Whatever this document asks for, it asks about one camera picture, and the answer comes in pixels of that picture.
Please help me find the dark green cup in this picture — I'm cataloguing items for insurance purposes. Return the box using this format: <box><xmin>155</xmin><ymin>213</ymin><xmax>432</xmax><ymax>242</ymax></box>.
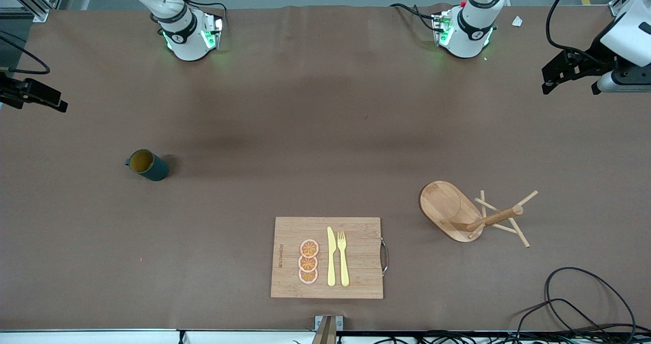
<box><xmin>125</xmin><ymin>149</ymin><xmax>169</xmax><ymax>182</ymax></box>

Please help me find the wooden mug tree stand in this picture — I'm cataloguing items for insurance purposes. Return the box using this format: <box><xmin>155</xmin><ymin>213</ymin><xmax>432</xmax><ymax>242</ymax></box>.
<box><xmin>420</xmin><ymin>181</ymin><xmax>538</xmax><ymax>248</ymax></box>

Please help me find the bamboo cutting board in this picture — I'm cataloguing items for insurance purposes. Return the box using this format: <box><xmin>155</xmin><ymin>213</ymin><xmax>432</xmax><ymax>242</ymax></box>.
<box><xmin>270</xmin><ymin>217</ymin><xmax>389</xmax><ymax>299</ymax></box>

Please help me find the yellow plastic fork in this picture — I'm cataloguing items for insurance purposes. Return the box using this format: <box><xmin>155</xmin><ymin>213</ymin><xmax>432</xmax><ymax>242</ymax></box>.
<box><xmin>337</xmin><ymin>231</ymin><xmax>350</xmax><ymax>287</ymax></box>

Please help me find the yellow plastic knife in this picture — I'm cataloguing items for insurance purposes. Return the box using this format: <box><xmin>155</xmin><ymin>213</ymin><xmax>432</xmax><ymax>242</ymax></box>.
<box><xmin>327</xmin><ymin>226</ymin><xmax>337</xmax><ymax>287</ymax></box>

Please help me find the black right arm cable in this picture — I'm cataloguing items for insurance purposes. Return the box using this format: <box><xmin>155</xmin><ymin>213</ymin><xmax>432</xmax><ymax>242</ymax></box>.
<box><xmin>0</xmin><ymin>31</ymin><xmax>51</xmax><ymax>75</ymax></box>

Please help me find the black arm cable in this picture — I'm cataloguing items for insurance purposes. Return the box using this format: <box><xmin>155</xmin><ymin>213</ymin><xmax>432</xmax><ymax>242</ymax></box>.
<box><xmin>546</xmin><ymin>0</ymin><xmax>611</xmax><ymax>54</ymax></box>
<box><xmin>0</xmin><ymin>31</ymin><xmax>51</xmax><ymax>75</ymax></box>

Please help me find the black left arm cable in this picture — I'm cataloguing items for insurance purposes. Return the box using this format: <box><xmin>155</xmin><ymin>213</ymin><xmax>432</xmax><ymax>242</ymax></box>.
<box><xmin>546</xmin><ymin>0</ymin><xmax>611</xmax><ymax>54</ymax></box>

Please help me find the aluminium frame profile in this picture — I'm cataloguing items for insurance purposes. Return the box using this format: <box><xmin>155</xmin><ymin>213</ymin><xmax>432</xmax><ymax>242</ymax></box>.
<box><xmin>0</xmin><ymin>0</ymin><xmax>69</xmax><ymax>24</ymax></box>

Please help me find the black left base cable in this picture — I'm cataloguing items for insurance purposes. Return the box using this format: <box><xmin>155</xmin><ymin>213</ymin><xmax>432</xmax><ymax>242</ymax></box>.
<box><xmin>390</xmin><ymin>3</ymin><xmax>439</xmax><ymax>32</ymax></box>

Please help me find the black base cable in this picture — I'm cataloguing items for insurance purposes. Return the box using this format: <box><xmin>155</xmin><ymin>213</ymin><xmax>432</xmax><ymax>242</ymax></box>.
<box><xmin>390</xmin><ymin>3</ymin><xmax>439</xmax><ymax>32</ymax></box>
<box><xmin>159</xmin><ymin>0</ymin><xmax>228</xmax><ymax>29</ymax></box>

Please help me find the black right base cable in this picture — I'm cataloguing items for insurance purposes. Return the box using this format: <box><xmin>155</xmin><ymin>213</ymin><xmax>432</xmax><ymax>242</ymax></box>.
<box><xmin>159</xmin><ymin>0</ymin><xmax>228</xmax><ymax>29</ymax></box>

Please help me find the black looped cable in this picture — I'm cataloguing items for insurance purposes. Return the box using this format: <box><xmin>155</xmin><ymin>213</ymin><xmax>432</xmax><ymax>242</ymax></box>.
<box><xmin>509</xmin><ymin>267</ymin><xmax>637</xmax><ymax>334</ymax></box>

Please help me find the metal table bracket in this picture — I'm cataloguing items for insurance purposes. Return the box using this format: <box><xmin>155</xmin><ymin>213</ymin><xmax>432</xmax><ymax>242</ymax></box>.
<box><xmin>311</xmin><ymin>315</ymin><xmax>343</xmax><ymax>344</ymax></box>

